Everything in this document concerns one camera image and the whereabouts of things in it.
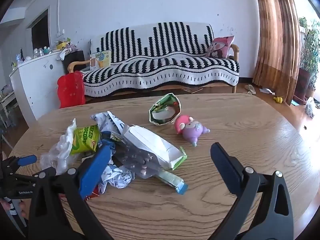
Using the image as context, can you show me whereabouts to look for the black white striped sofa blanket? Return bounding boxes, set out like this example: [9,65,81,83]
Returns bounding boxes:
[82,22,240,98]

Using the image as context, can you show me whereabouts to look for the white paper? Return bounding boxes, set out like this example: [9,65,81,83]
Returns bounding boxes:
[56,47,75,60]
[98,164,135,195]

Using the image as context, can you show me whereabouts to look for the small red clip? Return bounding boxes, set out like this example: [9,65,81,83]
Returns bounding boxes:
[84,185,101,202]

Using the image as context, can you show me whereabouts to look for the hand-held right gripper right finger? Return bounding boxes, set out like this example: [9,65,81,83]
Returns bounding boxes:
[210,142,294,240]

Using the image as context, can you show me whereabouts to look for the red plastic chair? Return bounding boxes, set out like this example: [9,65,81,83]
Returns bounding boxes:
[57,70,86,109]

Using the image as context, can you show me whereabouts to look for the brown curtain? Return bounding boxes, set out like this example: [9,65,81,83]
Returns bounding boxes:
[252,0,300,105]

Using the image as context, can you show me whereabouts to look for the pink purple toy figure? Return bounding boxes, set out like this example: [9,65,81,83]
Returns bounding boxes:
[174,115,210,147]

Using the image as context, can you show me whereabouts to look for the colourful picture book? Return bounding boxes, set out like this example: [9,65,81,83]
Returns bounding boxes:
[89,50,112,71]

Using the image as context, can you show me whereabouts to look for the clear plastic bag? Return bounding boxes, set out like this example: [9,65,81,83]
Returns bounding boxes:
[305,97,317,118]

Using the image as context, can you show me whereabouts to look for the wooden frame sofa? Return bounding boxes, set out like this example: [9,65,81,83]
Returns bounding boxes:
[67,22,240,98]

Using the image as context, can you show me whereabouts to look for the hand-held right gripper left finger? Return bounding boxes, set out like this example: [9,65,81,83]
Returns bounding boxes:
[28,145,113,240]

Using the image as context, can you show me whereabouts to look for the white cabinet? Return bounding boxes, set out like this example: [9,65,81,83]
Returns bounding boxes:
[9,51,69,125]

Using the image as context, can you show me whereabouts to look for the pink cartoon pillow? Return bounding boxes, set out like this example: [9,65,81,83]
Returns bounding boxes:
[205,35,235,59]

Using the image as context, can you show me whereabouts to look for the white crumpled paper on cabinet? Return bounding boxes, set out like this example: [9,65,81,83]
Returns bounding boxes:
[56,47,75,60]

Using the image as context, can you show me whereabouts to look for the silver green cigarette box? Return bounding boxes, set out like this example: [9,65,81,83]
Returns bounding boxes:
[123,126,187,170]

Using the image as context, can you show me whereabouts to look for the white plastic bag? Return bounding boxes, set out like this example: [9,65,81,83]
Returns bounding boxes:
[40,118,83,175]

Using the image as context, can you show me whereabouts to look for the green snack packet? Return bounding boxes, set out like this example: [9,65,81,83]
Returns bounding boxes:
[70,124,101,155]

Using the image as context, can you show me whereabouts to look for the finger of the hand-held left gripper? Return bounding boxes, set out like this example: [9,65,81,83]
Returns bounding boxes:
[0,155,37,174]

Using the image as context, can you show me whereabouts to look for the potted plant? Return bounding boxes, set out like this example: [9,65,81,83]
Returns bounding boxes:
[294,17,320,104]

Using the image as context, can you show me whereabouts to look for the pill blister pack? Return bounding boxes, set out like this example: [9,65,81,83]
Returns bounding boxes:
[114,146,165,179]

